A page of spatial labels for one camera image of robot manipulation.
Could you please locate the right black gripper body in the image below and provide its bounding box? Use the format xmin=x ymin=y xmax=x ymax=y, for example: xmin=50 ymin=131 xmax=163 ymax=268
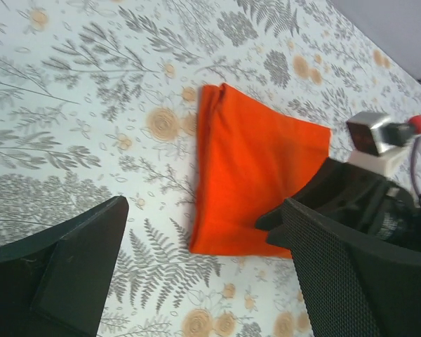
xmin=301 ymin=158 xmax=421 ymax=251

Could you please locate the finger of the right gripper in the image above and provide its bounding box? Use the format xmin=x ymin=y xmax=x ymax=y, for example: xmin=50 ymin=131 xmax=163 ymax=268
xmin=255 ymin=203 xmax=290 ymax=249

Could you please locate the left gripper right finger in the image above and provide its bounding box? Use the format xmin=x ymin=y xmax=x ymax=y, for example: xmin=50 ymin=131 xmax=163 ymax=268
xmin=282 ymin=199 xmax=421 ymax=336

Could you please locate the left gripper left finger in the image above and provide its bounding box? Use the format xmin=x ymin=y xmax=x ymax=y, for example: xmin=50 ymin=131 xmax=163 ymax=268
xmin=0 ymin=197 xmax=128 ymax=336

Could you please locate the orange t-shirt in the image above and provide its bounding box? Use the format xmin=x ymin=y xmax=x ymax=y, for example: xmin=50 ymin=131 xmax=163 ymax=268
xmin=189 ymin=84 xmax=331 ymax=258

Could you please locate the floral patterned table mat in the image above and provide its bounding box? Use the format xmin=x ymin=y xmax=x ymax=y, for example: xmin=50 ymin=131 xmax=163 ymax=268
xmin=0 ymin=1 xmax=421 ymax=336

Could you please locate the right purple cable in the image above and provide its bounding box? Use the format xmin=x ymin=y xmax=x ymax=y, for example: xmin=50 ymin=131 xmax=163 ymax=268
xmin=408 ymin=136 xmax=421 ymax=197

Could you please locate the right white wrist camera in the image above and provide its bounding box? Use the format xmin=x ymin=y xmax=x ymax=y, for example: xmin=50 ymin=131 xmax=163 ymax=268
xmin=346 ymin=112 xmax=421 ymax=178

